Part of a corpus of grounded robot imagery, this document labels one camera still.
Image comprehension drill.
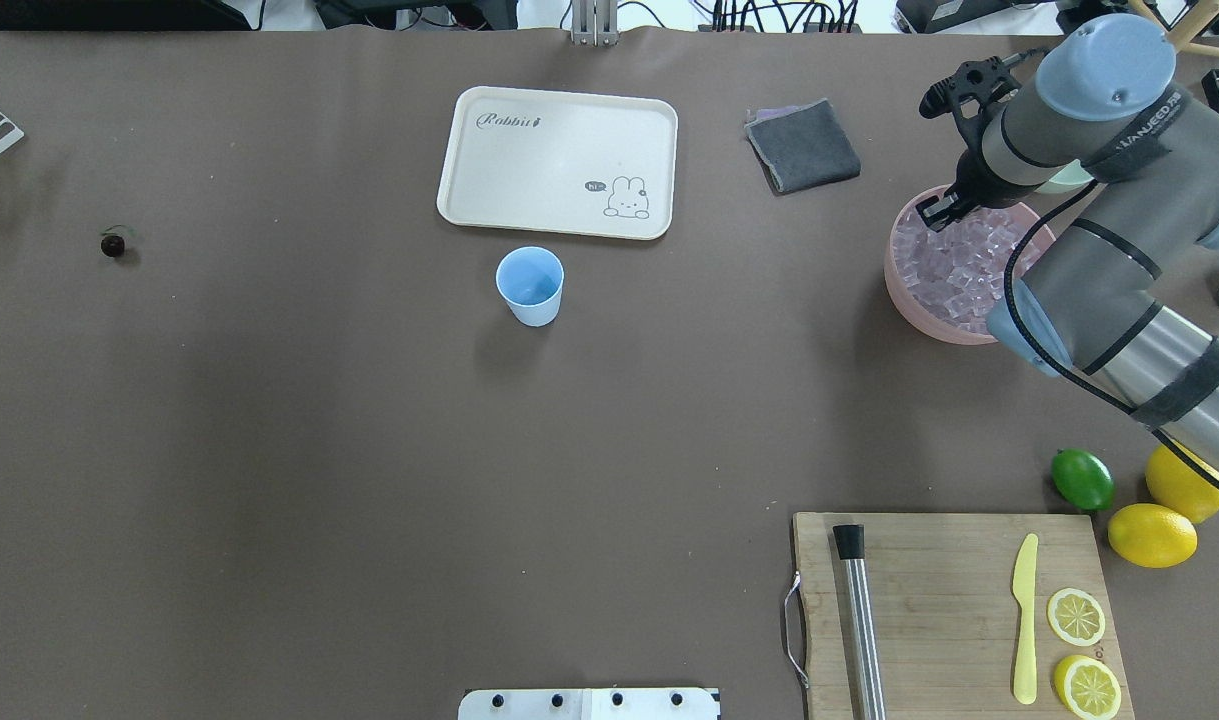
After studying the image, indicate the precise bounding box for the blue plastic cup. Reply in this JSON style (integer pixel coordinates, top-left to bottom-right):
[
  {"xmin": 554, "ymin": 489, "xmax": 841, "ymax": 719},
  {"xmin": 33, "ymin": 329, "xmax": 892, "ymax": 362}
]
[{"xmin": 495, "ymin": 246, "xmax": 564, "ymax": 326}]

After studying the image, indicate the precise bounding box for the steel muddler black tip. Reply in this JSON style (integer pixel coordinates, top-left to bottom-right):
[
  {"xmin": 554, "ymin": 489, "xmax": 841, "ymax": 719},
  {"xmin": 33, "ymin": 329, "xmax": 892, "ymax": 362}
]
[{"xmin": 833, "ymin": 523, "xmax": 887, "ymax": 719}]

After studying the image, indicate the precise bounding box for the lemon half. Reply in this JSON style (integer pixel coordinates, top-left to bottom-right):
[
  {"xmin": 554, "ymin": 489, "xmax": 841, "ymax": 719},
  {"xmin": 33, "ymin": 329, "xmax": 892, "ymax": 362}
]
[
  {"xmin": 1045, "ymin": 587, "xmax": 1107, "ymax": 647},
  {"xmin": 1052, "ymin": 655, "xmax": 1124, "ymax": 719}
]

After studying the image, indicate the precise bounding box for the mint green bowl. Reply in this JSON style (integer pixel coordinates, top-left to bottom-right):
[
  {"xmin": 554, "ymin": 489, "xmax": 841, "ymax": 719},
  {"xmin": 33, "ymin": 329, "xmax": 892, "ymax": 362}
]
[{"xmin": 1037, "ymin": 160, "xmax": 1093, "ymax": 195}]

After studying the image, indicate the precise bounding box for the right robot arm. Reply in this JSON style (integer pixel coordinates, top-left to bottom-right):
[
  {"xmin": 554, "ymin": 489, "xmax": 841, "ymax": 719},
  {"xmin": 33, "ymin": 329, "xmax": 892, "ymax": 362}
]
[{"xmin": 915, "ymin": 13, "xmax": 1219, "ymax": 489}]

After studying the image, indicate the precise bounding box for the whole lemon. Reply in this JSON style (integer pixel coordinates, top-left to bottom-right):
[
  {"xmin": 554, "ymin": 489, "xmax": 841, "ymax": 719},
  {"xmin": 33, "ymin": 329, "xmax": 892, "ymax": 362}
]
[
  {"xmin": 1145, "ymin": 445, "xmax": 1219, "ymax": 525},
  {"xmin": 1107, "ymin": 503, "xmax": 1199, "ymax": 569}
]

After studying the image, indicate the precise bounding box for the grey folded cloth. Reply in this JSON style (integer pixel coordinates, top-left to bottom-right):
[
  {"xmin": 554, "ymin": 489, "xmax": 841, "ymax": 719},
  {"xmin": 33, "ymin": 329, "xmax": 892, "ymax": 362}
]
[{"xmin": 744, "ymin": 97, "xmax": 862, "ymax": 195}]

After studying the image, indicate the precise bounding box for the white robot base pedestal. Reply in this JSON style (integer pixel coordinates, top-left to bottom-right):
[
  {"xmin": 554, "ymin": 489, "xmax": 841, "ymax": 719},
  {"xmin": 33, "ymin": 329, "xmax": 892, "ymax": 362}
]
[{"xmin": 457, "ymin": 687, "xmax": 722, "ymax": 719}]

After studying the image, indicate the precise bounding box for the lemon half lower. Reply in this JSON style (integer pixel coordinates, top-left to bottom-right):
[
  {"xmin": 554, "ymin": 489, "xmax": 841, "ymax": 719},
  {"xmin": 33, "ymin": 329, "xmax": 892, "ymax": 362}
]
[{"xmin": 1052, "ymin": 655, "xmax": 1124, "ymax": 719}]

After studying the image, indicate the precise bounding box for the cream rabbit tray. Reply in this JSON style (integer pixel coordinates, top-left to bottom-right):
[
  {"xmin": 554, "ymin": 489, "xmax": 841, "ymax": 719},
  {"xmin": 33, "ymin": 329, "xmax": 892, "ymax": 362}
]
[{"xmin": 436, "ymin": 86, "xmax": 679, "ymax": 241}]

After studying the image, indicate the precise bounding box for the yellow plastic knife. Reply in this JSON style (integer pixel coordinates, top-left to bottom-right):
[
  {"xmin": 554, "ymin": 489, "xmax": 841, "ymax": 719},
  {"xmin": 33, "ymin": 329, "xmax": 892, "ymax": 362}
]
[{"xmin": 1011, "ymin": 534, "xmax": 1039, "ymax": 707}]

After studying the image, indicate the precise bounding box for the clear ice cubes pile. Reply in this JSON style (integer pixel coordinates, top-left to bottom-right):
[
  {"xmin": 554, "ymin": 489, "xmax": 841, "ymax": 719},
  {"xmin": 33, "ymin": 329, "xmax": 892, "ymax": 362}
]
[{"xmin": 892, "ymin": 200, "xmax": 1042, "ymax": 334}]

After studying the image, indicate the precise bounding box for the lemon half upper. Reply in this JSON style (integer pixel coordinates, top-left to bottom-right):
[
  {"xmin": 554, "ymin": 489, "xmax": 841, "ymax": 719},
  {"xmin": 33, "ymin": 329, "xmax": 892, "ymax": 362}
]
[{"xmin": 1045, "ymin": 587, "xmax": 1107, "ymax": 647}]

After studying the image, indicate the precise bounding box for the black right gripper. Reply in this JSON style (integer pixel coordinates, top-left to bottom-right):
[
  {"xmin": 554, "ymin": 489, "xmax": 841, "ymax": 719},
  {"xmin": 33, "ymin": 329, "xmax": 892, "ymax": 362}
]
[{"xmin": 915, "ymin": 46, "xmax": 1050, "ymax": 231}]

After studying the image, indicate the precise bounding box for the aluminium frame post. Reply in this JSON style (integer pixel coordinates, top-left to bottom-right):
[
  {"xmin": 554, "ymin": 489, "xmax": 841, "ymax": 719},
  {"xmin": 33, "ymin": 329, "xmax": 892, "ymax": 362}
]
[{"xmin": 569, "ymin": 0, "xmax": 620, "ymax": 48}]

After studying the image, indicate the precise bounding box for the pink bowl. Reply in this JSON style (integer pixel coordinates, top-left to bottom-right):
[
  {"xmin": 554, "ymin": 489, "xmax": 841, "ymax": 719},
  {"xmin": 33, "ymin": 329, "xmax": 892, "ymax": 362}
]
[{"xmin": 884, "ymin": 184, "xmax": 1058, "ymax": 347}]

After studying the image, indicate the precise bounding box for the wooden mug tree stand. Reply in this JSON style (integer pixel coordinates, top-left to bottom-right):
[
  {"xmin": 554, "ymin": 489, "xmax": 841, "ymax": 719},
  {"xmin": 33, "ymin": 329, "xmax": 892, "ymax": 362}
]
[{"xmin": 1128, "ymin": 0, "xmax": 1219, "ymax": 58}]

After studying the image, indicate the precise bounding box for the wooden cutting board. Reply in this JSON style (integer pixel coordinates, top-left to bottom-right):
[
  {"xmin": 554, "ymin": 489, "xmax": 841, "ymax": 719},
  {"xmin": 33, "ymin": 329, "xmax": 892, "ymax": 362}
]
[{"xmin": 792, "ymin": 512, "xmax": 1128, "ymax": 719}]

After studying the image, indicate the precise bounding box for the green lime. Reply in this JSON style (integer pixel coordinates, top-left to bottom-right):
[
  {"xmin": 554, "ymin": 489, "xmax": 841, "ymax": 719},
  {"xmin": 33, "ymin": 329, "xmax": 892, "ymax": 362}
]
[{"xmin": 1051, "ymin": 448, "xmax": 1117, "ymax": 512}]

